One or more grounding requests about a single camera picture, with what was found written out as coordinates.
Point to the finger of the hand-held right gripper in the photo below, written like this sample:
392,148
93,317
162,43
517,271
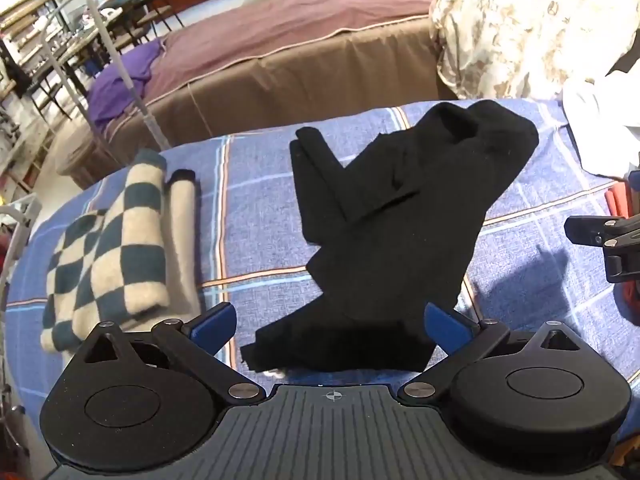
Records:
590,230

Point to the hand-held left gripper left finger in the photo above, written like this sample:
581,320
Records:
216,329

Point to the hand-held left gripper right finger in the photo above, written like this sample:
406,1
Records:
446,329

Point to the black pants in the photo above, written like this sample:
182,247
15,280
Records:
395,220

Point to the red cloth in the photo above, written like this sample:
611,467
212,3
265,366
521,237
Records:
622,200

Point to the white cloth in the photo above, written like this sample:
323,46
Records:
605,120

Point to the cream floral duvet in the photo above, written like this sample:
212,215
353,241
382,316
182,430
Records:
525,25

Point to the white curved pole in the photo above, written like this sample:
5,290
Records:
127,80

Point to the purple cloth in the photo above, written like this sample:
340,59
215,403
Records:
125,80

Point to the black chair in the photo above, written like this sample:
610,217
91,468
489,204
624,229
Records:
147,12
47,87

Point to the mauve bedspread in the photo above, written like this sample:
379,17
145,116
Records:
280,25

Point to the dining table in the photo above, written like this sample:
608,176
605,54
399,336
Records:
75,42

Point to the wall shelf with goods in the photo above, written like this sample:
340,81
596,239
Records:
25,20

